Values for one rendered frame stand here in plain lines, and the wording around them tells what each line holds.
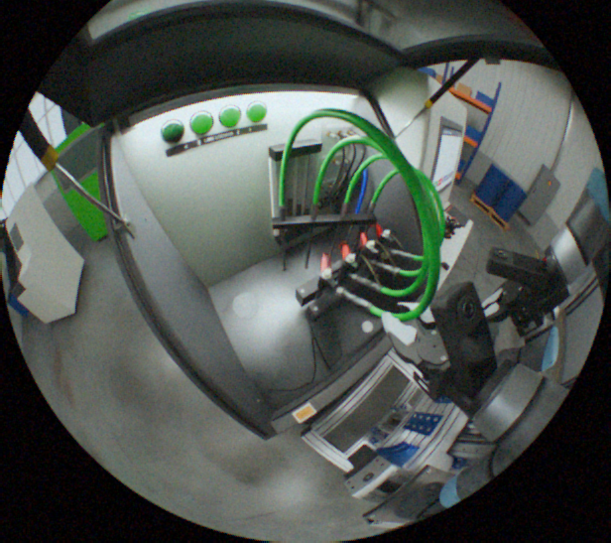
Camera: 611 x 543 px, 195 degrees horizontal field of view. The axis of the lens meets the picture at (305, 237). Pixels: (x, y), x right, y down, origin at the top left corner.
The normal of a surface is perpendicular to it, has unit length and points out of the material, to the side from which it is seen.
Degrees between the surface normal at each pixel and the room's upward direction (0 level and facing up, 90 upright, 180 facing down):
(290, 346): 0
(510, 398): 59
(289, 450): 1
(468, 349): 20
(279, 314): 0
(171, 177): 90
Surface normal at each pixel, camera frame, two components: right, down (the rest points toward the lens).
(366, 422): 0.07, -0.65
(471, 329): -0.02, -0.37
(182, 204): 0.58, 0.65
